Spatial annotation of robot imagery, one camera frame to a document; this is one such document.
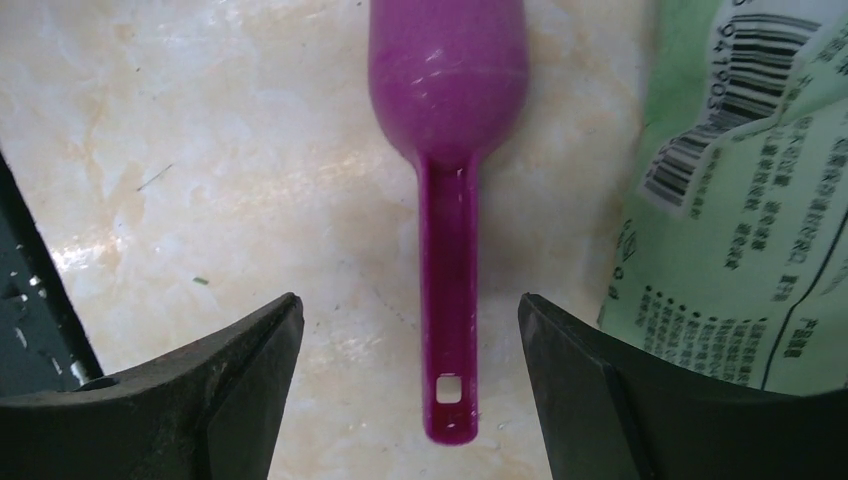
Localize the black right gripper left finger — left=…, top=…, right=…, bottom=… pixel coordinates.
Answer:
left=1, top=293, right=304, bottom=479

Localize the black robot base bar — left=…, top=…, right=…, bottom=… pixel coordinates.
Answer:
left=1, top=160, right=103, bottom=397

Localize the green cat litter bag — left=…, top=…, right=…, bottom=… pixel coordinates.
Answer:
left=598, top=0, right=847, bottom=395

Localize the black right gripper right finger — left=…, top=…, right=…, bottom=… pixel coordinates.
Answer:
left=518, top=294, right=847, bottom=480

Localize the purple plastic scoop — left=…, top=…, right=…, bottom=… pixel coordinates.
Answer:
left=367, top=0, right=530, bottom=446

